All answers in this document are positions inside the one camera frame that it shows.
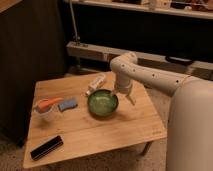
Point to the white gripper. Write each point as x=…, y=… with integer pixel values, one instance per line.
x=123, y=85

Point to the white plastic bottle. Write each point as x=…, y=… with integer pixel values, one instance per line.
x=96, y=83

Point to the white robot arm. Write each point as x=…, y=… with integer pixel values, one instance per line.
x=190, y=121

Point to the green ceramic bowl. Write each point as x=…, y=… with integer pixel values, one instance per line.
x=101, y=103

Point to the blue sponge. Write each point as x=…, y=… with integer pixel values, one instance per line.
x=67, y=104

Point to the metal pole stand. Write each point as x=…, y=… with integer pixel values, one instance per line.
x=76, y=37

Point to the wooden table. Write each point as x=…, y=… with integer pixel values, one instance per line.
x=83, y=134

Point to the orange carrot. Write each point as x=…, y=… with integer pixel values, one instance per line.
x=46, y=103

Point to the clear measuring cup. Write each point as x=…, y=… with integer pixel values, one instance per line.
x=46, y=115

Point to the dark cabinet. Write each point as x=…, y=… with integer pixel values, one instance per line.
x=32, y=48

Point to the white shelf rail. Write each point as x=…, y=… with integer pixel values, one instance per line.
x=106, y=54

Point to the black handle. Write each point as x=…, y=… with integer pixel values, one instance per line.
x=179, y=60

